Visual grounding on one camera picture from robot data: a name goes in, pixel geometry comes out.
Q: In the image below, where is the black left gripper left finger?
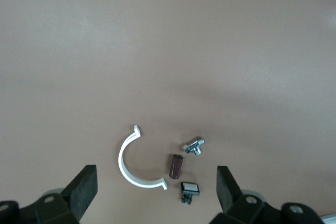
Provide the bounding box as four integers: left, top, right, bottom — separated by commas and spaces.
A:
34, 164, 99, 224

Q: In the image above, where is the white half-ring pipe clamp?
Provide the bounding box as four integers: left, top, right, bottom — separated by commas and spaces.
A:
118, 124, 169, 191

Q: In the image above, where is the black switch with white face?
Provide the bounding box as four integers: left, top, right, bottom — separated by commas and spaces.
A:
178, 181, 202, 206

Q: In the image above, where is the chrome tee fitting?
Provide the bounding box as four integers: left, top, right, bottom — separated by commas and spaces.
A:
182, 136, 206, 157

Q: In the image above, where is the brown cylinder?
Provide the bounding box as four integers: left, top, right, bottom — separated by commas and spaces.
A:
167, 154, 184, 180

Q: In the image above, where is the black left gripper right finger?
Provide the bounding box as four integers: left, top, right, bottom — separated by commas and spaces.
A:
212, 165, 279, 224

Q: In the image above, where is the white drawer cabinet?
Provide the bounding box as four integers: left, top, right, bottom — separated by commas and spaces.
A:
320, 212, 336, 224

